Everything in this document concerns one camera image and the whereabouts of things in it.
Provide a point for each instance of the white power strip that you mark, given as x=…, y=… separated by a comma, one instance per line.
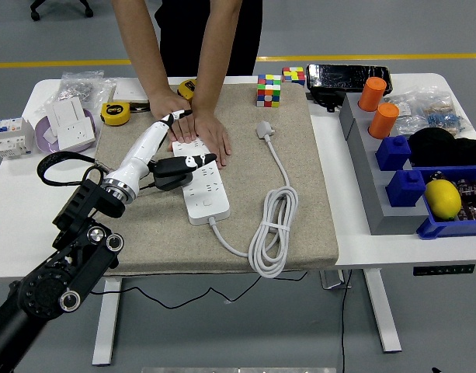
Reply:
x=208, y=202

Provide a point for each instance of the person's torso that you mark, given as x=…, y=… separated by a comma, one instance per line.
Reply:
x=206, y=31

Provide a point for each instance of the grey stepped block holder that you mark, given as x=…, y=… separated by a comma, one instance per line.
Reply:
x=371, y=186

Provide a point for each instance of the white wall socket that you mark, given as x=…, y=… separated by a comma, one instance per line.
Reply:
x=78, y=134

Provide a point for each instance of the orange cylinder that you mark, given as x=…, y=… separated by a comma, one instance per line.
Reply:
x=372, y=93
x=383, y=120

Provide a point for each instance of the purple plate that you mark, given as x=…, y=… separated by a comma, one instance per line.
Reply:
x=41, y=136

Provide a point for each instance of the white wall switch panel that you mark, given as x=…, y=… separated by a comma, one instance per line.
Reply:
x=127, y=91

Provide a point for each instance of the grey-brown mat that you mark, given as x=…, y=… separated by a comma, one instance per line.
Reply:
x=164, y=241

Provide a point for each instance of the person's right hand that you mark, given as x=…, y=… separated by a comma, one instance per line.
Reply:
x=185, y=132

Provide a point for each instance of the person's left forearm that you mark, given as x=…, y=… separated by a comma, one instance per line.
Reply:
x=214, y=50

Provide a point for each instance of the black power adapter plug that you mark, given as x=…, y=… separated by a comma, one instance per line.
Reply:
x=171, y=182

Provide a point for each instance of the person's right forearm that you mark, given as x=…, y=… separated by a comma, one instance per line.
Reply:
x=140, y=42

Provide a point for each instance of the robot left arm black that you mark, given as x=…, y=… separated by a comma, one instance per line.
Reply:
x=78, y=248

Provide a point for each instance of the black dice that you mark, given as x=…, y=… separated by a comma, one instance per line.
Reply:
x=436, y=176

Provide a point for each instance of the black office chair base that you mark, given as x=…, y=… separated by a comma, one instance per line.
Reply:
x=61, y=5

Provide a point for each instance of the large Rubik's cube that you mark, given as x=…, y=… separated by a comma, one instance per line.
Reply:
x=268, y=91

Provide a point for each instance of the bag of small parts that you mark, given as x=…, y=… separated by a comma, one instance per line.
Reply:
x=404, y=112

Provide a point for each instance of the yellow lemon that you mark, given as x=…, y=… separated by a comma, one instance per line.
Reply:
x=442, y=200

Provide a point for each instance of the person's left hand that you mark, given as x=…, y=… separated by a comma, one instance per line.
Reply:
x=214, y=136

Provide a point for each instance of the white circuit breaker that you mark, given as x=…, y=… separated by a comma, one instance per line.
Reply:
x=12, y=140

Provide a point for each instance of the small Rubik's cube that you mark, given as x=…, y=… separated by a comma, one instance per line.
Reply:
x=294, y=75

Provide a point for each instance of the dark capacitors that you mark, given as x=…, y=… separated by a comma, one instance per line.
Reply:
x=470, y=194

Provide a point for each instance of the large yellow tape measure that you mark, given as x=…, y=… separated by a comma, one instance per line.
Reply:
x=115, y=113

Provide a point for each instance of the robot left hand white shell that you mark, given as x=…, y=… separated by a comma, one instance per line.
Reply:
x=140, y=155

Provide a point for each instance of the grey under-desk bracket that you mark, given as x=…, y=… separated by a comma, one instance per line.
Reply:
x=332, y=279

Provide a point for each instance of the black cloth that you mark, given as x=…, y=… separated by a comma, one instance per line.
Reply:
x=435, y=145

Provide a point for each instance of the bag of blue resistors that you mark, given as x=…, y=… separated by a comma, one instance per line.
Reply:
x=445, y=114

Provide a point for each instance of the bag of metal screws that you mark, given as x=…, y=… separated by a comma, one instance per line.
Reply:
x=82, y=87

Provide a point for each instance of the blue square block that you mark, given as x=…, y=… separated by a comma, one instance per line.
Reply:
x=406, y=188
x=393, y=152

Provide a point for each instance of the black desk control panel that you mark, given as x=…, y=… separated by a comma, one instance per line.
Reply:
x=443, y=269

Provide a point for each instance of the white switch box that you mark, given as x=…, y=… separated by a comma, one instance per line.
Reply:
x=64, y=110

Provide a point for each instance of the small yellow tape measure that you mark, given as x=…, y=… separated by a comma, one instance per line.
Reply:
x=187, y=87

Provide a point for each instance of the white table leg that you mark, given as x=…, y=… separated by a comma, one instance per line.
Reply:
x=383, y=311
x=105, y=322

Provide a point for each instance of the blue plastic bin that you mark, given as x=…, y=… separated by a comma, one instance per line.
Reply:
x=447, y=229

